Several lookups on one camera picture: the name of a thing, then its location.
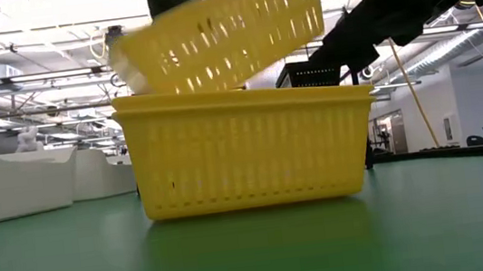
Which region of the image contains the green table mat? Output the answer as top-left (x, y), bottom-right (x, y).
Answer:
top-left (0, 151), bottom-right (483, 271)

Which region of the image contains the silver ventilation duct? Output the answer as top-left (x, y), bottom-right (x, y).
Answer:
top-left (372, 0), bottom-right (483, 88)

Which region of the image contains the black slotted plastic basket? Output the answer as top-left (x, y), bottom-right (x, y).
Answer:
top-left (273, 56), bottom-right (345, 93)

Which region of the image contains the yellow hanging cable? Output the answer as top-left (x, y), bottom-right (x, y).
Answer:
top-left (388, 34), bottom-right (442, 153)

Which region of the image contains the black ceiling cable reel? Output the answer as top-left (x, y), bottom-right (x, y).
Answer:
top-left (101, 24), bottom-right (127, 50)

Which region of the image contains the black metal table frame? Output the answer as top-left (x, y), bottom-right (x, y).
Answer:
top-left (371, 142), bottom-right (483, 172)

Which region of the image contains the white humanoid robot figure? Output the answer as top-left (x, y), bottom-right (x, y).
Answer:
top-left (12, 124), bottom-right (46, 156)

